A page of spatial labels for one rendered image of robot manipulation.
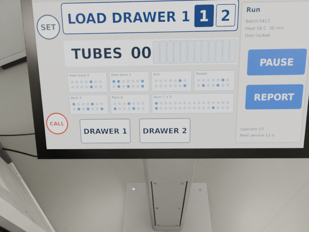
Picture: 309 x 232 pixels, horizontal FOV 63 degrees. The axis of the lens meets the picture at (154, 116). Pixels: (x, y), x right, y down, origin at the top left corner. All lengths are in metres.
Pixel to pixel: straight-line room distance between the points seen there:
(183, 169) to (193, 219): 0.68
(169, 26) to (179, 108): 0.14
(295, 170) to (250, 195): 0.34
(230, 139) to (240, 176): 1.12
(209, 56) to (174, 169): 0.40
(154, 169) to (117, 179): 0.80
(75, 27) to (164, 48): 0.16
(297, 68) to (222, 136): 0.17
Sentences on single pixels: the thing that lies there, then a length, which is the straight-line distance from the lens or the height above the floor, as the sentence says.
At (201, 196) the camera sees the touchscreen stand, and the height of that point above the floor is 0.03.
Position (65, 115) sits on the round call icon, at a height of 1.03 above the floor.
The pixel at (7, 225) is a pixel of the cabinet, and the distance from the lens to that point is 1.05.
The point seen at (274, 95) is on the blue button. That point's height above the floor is 1.05.
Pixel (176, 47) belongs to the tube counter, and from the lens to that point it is 0.45.
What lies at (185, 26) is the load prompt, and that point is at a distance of 0.45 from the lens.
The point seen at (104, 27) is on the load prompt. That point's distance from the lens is 0.46.
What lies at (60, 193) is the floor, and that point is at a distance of 1.60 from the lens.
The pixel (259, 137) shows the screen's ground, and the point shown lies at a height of 0.99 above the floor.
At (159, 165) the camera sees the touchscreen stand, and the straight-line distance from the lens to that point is 0.73.
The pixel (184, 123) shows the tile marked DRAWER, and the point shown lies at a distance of 0.46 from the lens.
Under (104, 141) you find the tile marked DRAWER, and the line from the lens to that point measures 0.48.
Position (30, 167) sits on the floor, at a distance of 1.76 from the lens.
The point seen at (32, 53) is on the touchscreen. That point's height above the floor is 1.11.
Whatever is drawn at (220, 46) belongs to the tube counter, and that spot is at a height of 1.12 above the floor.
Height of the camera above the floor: 1.38
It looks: 51 degrees down
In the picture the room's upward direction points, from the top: 3 degrees counter-clockwise
